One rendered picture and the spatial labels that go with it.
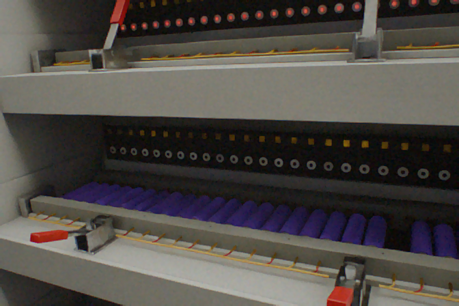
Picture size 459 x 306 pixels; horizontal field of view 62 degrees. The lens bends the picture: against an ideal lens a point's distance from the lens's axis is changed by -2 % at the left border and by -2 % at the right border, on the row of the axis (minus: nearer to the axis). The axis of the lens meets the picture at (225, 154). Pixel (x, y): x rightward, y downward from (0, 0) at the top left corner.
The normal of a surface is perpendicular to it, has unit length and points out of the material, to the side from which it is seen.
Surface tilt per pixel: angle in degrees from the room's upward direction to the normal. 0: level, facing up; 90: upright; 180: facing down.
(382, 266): 108
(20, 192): 90
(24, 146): 90
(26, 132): 90
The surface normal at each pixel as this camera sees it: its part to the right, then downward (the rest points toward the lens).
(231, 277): -0.06, -0.96
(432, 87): -0.43, 0.26
